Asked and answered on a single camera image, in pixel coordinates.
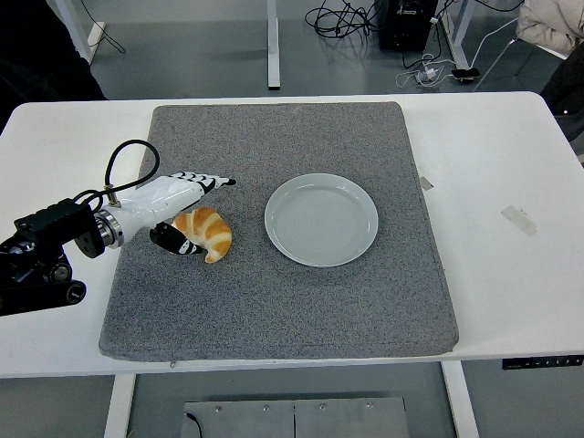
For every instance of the beige padded jacket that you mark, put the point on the beige padded jacket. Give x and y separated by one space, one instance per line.
552 23

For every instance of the grey fabric mat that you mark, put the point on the grey fabric mat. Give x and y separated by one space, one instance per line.
274 296

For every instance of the small grey tape piece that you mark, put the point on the small grey tape piece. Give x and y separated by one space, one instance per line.
427 183

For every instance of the white desk frame leg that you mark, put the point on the white desk frame leg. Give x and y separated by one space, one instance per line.
75 27

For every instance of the white table leg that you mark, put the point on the white table leg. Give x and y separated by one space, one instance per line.
119 406
461 401

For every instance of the large grey tape piece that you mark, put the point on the large grey tape piece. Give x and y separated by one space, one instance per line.
519 221

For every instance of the black computer tower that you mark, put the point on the black computer tower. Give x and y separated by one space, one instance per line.
406 25

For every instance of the white power strip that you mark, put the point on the white power strip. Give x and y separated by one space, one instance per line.
96 34

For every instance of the black table control panel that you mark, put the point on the black table control panel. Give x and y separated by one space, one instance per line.
543 362

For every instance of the black phone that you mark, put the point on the black phone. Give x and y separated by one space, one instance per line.
466 74

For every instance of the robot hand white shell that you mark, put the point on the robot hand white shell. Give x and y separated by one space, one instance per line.
159 201

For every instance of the person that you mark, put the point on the person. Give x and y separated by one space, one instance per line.
32 59

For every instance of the golden croissant bread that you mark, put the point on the golden croissant bread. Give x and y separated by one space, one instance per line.
212 232

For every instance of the white desk leg slanted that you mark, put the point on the white desk leg slanted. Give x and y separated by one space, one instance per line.
458 32

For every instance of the white desk leg straight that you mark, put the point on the white desk leg straight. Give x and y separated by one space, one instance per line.
273 45

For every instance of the black garment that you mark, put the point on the black garment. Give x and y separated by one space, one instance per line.
568 100

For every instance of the grey round plate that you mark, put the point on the grey round plate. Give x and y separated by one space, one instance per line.
321 220

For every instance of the grey metal plate with screws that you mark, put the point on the grey metal plate with screws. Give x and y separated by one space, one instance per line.
296 417

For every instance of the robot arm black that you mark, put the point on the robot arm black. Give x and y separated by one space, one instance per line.
45 237

